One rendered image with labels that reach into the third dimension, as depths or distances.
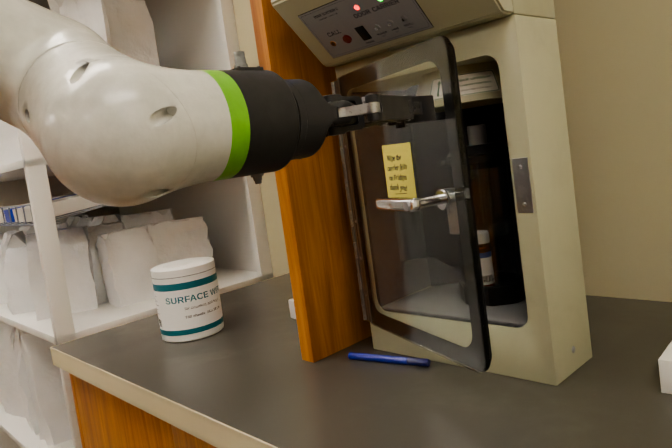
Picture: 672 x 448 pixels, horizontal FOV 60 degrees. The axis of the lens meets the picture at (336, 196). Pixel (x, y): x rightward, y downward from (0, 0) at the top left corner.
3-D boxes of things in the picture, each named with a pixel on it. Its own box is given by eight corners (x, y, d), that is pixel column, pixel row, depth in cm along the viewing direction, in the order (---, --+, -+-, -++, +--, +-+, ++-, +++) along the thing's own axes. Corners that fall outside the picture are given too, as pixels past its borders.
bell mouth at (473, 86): (456, 110, 101) (452, 79, 101) (553, 93, 88) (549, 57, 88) (389, 116, 89) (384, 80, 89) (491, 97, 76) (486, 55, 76)
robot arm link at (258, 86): (200, 191, 53) (259, 186, 47) (179, 62, 52) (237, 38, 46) (253, 182, 57) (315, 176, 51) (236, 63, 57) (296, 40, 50)
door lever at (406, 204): (409, 207, 78) (406, 188, 78) (451, 209, 70) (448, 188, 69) (374, 214, 76) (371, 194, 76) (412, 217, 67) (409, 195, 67)
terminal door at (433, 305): (371, 321, 96) (338, 78, 93) (492, 375, 68) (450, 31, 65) (367, 322, 96) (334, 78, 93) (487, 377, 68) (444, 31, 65)
